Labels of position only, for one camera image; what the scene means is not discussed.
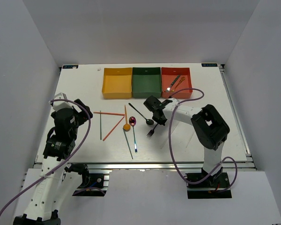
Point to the yellow container box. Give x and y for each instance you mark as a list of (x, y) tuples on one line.
[(117, 83)]

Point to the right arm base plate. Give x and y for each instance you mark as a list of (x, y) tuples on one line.
[(206, 190)]

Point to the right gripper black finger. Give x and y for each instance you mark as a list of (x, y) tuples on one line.
[(158, 120), (162, 120)]

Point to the black spoon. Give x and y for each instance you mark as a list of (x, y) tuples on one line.
[(149, 122)]

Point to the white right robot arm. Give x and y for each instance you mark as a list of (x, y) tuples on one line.
[(209, 126)]

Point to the right blue corner label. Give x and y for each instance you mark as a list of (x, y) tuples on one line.
[(209, 64)]

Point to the ornate gold fork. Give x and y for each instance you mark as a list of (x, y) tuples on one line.
[(180, 81)]

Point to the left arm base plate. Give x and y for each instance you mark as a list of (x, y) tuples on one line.
[(92, 183)]

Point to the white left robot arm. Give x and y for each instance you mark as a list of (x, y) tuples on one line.
[(58, 180)]

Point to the iridescent pink spoon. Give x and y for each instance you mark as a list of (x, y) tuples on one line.
[(132, 122)]

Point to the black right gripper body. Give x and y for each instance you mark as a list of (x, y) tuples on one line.
[(154, 118)]

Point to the left blue corner label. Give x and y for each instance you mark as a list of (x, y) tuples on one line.
[(70, 66)]

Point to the aluminium table frame rail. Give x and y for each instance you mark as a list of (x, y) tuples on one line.
[(240, 165)]

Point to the red container box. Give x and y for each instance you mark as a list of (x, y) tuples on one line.
[(168, 74)]

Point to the green container box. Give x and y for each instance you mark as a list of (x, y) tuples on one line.
[(146, 82)]

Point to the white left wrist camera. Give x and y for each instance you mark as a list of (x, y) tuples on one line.
[(58, 102)]

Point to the orange chopstick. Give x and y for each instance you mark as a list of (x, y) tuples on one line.
[(109, 113), (113, 129)]

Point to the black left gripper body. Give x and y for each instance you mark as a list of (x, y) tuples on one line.
[(78, 103)]

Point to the blue corner label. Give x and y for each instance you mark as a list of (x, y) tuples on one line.
[(70, 66), (209, 64)]

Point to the green chopstick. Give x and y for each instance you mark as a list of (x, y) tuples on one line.
[(127, 142), (100, 125)]

